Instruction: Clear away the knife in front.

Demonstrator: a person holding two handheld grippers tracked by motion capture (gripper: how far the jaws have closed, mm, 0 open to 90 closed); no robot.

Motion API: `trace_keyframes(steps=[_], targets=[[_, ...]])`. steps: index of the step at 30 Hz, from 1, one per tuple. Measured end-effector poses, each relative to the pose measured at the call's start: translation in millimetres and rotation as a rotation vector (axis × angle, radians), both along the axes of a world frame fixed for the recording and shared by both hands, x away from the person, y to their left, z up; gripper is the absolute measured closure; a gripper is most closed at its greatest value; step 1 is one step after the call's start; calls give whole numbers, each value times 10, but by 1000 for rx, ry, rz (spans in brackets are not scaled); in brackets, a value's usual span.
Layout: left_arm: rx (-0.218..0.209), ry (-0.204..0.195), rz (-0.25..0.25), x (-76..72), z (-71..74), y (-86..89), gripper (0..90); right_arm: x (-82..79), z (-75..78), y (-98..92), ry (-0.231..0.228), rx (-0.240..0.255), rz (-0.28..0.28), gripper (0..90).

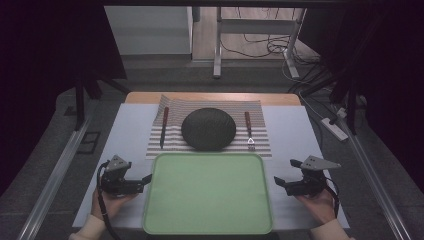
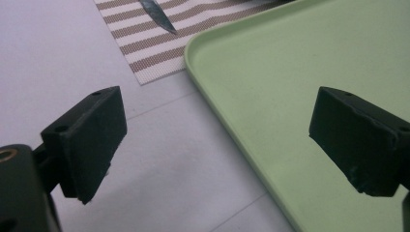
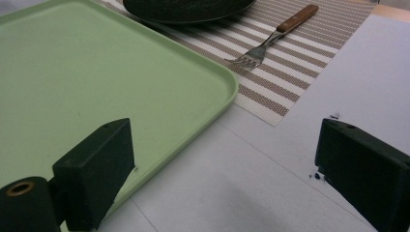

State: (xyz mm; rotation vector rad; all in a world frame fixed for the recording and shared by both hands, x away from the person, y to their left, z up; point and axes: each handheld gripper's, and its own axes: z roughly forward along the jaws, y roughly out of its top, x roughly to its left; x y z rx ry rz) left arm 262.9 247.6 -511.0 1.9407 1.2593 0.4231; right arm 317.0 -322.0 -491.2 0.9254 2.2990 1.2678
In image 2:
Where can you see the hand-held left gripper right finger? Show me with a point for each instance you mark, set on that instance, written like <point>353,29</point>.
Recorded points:
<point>357,141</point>

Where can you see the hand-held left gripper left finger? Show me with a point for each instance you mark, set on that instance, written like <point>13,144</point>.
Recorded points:
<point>87,141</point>

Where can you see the light green plastic tray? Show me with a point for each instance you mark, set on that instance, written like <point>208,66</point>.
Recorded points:
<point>290,96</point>

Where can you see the brown striped placemat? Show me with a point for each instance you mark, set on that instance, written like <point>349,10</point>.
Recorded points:
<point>151,42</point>

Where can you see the steel knife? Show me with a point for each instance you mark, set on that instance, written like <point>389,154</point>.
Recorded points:
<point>159,14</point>

